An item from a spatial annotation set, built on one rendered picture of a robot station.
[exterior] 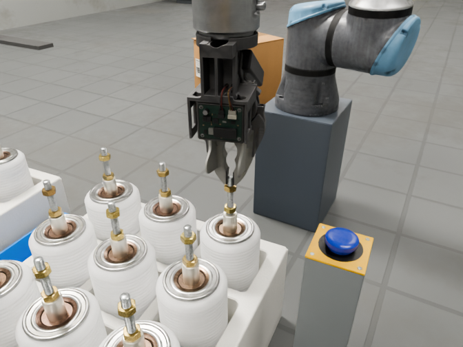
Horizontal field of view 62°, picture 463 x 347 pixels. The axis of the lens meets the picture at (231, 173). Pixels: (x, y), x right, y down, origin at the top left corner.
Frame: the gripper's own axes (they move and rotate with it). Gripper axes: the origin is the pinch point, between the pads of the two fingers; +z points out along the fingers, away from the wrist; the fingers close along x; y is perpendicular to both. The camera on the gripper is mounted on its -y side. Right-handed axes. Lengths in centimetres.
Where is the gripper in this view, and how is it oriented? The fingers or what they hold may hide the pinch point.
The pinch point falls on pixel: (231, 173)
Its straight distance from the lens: 55.8
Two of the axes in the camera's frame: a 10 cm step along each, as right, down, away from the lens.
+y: -2.2, 5.0, -8.4
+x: 9.7, 1.1, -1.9
